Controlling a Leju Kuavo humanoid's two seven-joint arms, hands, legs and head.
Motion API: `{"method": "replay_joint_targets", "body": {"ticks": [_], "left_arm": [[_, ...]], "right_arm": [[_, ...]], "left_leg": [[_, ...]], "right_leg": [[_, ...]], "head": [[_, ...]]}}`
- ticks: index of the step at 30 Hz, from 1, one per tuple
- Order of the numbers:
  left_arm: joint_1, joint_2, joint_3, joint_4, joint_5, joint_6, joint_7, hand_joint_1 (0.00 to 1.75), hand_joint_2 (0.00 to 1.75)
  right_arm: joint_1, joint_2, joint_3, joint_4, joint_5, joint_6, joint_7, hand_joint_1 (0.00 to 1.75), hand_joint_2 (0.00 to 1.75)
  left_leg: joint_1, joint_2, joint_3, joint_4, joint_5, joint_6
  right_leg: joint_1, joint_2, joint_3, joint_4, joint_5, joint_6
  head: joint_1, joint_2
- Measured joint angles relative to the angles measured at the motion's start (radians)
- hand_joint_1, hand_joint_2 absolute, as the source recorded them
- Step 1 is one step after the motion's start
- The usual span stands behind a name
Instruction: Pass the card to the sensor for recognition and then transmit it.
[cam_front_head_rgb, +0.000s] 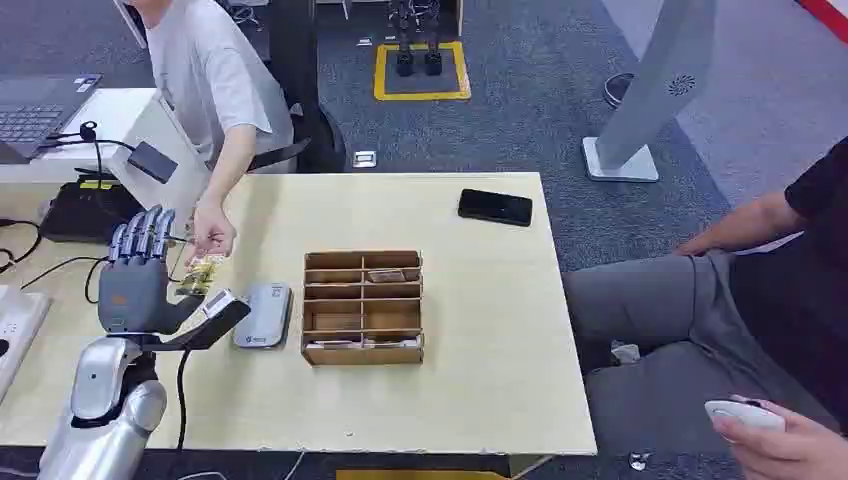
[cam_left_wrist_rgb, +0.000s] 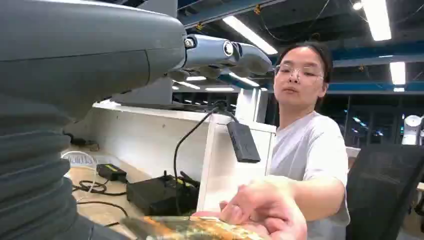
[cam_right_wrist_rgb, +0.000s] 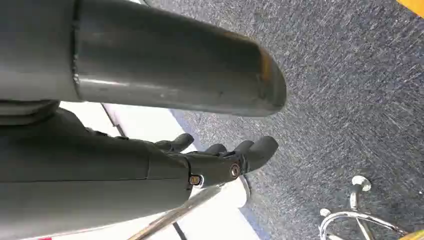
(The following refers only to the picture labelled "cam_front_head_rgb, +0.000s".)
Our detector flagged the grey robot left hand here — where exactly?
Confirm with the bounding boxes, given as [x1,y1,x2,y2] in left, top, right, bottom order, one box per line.
[97,205,204,337]

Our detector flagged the white handheld controller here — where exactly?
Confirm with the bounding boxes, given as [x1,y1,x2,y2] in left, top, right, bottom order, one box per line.
[703,397,787,437]

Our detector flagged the black device with yellow label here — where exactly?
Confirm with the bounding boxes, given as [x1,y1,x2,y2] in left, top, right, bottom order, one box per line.
[38,177,145,245]

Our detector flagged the person's right hand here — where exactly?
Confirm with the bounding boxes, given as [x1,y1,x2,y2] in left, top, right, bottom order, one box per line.
[184,201,238,267]

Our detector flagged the person's hand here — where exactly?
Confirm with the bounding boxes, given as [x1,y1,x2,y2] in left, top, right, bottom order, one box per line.
[184,201,238,267]
[710,397,848,480]

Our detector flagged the white power strip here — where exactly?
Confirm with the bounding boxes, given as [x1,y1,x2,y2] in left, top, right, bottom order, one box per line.
[0,284,54,402]

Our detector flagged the dark power adapter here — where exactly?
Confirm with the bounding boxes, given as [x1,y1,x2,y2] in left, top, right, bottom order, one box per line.
[126,140,180,185]

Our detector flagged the white side desk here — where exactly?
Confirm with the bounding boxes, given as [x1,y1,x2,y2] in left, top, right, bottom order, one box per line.
[0,87,215,220]

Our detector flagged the grey laptop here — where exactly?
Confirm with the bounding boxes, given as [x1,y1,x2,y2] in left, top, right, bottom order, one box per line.
[0,73,104,165]

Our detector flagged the person in pale shirt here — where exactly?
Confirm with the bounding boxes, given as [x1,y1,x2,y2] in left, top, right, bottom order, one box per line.
[121,0,313,268]

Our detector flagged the wooden card box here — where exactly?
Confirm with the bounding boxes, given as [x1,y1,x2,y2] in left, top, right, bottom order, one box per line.
[300,249,426,368]

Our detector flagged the black office chair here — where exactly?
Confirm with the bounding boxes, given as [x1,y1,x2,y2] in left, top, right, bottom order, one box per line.
[246,0,348,175]

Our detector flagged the yellow floor tape square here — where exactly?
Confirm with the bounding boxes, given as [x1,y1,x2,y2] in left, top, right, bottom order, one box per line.
[372,40,473,103]

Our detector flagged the black smartphone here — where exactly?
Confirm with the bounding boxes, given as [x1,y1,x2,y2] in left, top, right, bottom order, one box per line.
[457,188,534,229]

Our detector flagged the black robot legs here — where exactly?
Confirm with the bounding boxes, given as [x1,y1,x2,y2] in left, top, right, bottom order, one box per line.
[386,0,445,78]

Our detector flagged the black round floor object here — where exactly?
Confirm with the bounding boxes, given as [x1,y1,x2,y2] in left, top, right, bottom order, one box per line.
[602,72,636,111]

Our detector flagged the person in dark shirt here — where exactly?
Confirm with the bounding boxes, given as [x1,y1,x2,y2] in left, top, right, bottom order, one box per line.
[561,135,848,480]

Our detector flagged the person's left hand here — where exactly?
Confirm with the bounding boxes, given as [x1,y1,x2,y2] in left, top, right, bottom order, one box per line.
[710,397,848,480]

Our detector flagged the black desk cable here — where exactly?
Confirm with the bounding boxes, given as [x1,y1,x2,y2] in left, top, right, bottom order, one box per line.
[19,255,112,307]
[0,217,44,277]

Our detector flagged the dark left wrist camera box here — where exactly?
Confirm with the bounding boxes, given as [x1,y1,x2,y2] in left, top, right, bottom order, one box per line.
[140,288,252,353]

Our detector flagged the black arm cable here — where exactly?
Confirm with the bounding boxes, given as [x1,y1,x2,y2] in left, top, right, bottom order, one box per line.
[173,349,195,455]

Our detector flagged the black clip with cable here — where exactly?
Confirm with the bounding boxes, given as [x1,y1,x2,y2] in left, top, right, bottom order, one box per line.
[39,120,137,175]

